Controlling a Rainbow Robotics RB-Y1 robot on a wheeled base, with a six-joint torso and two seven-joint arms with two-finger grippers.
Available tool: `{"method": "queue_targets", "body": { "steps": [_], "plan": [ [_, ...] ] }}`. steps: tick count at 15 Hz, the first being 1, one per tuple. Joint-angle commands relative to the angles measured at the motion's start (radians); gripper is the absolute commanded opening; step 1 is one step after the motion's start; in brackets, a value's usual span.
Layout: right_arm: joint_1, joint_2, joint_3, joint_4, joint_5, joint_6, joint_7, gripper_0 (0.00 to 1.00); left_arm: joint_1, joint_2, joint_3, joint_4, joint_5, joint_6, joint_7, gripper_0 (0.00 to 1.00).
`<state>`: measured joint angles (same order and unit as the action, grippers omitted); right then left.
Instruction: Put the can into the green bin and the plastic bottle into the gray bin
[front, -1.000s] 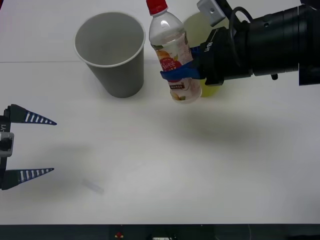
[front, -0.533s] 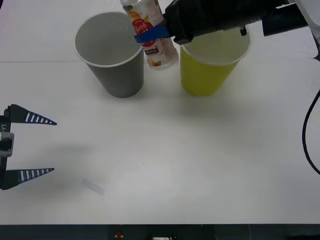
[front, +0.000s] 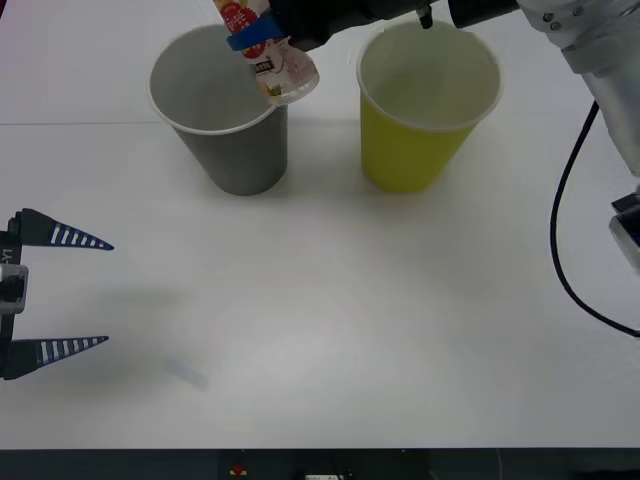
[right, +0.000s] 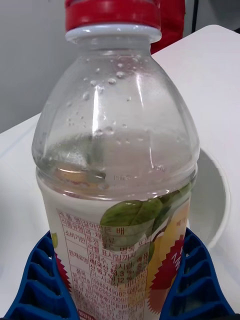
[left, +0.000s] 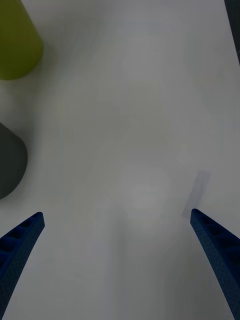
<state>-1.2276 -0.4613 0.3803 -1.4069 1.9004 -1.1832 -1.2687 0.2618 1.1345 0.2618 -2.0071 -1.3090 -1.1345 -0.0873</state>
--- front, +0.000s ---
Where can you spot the red button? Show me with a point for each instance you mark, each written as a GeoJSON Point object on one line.
{"type": "Point", "coordinates": [238, 470]}

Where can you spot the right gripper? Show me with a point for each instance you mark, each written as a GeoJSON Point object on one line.
{"type": "Point", "coordinates": [340, 15]}

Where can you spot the grey plastic waste bin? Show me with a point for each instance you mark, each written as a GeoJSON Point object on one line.
{"type": "Point", "coordinates": [240, 160]}

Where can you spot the clear bottle with red cap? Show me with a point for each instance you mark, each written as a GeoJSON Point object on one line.
{"type": "Point", "coordinates": [287, 70]}

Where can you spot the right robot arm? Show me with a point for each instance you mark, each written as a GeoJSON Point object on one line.
{"type": "Point", "coordinates": [600, 50]}

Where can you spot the yellow-green plastic waste bin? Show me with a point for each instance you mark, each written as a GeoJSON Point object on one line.
{"type": "Point", "coordinates": [400, 160]}

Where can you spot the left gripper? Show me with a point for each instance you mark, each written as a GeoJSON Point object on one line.
{"type": "Point", "coordinates": [11, 247]}

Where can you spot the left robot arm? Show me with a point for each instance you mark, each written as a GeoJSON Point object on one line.
{"type": "Point", "coordinates": [12, 290]}

